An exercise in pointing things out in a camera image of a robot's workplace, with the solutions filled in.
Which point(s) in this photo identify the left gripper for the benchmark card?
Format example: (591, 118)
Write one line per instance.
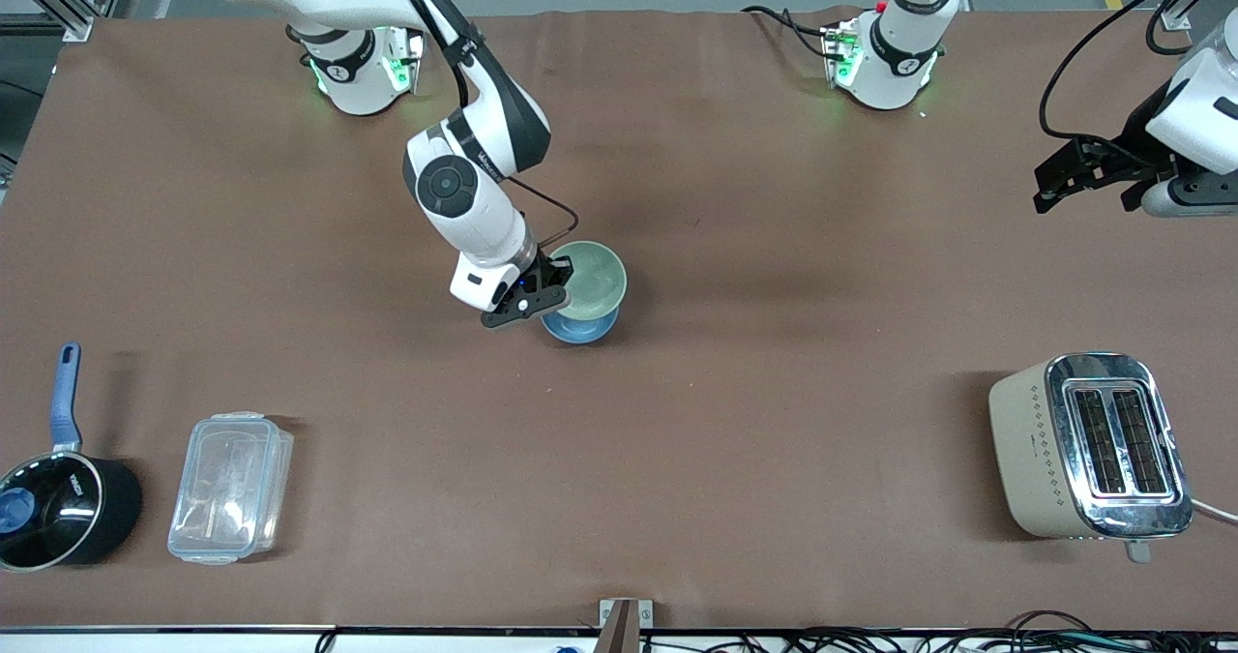
(1130, 149)

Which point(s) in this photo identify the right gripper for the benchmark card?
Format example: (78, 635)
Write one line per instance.
(545, 272)

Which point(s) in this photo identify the green ceramic bowl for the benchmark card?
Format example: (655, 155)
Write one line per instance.
(592, 281)

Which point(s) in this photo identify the blue ceramic bowl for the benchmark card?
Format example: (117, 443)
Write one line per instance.
(580, 329)

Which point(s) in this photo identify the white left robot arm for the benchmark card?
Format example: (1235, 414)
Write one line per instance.
(885, 73)

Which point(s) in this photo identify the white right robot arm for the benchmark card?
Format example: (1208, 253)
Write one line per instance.
(464, 198)

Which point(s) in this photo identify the brown table cover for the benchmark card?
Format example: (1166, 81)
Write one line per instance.
(774, 247)

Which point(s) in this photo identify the beige chrome toaster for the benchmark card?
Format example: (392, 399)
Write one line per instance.
(1035, 460)

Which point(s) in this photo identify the clear plastic lidded container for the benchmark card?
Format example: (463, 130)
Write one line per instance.
(227, 489)

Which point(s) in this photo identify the white table edge strip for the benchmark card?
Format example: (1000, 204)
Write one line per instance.
(145, 641)

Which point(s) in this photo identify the glass lid blue knob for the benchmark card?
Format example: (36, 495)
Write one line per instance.
(53, 513)

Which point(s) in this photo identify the metal mounting bracket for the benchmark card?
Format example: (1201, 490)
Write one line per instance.
(645, 614)

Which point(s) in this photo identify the brown camera post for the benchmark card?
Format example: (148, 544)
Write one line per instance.
(619, 634)

